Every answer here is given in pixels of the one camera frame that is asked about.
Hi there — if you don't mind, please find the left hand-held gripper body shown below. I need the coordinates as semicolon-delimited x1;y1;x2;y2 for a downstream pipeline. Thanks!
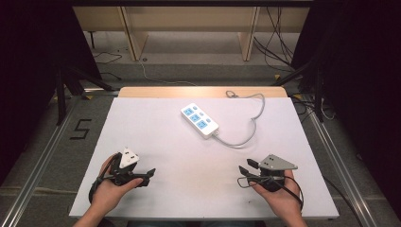
110;147;144;187

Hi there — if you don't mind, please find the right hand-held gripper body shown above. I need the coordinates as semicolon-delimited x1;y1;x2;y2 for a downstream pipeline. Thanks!
257;153;299;193

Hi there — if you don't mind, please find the person's right hand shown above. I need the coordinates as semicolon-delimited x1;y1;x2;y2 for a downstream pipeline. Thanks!
249;169;305;219

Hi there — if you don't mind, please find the person's left hand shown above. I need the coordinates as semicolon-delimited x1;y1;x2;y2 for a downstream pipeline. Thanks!
90;152;144;216

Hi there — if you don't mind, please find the white table sheet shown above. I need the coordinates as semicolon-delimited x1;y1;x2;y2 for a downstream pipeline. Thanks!
68;96;340;220

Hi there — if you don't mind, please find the white power strip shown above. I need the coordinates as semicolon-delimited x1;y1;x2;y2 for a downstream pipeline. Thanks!
180;102;220;140

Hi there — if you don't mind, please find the black stand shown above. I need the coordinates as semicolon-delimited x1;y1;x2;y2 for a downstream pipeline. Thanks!
270;58;326;124
54;64;115;127

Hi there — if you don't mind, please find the dark curtain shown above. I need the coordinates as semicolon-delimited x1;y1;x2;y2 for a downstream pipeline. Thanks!
0;0;103;187
289;0;401;218

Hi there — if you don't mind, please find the beige wooden bench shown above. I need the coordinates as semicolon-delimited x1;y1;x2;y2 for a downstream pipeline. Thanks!
72;5;312;62

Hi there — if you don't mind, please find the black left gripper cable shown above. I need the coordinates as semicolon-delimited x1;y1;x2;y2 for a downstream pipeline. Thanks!
88;152;123;204

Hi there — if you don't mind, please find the grey power strip cable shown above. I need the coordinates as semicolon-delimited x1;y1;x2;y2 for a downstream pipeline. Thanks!
213;90;266;148

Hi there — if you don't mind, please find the metal floor rail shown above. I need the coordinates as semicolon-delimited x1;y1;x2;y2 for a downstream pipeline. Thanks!
305;107;381;227
0;94;79;227

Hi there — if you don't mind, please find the white floor cable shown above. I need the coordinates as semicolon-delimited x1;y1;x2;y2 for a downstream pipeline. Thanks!
137;59;197;87

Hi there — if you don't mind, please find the thin black floor cable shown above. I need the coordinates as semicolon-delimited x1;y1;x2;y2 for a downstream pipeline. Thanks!
92;50;124;81

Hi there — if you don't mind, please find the bundle of black cables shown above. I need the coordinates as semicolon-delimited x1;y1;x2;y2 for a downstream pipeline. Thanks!
253;6;297;74

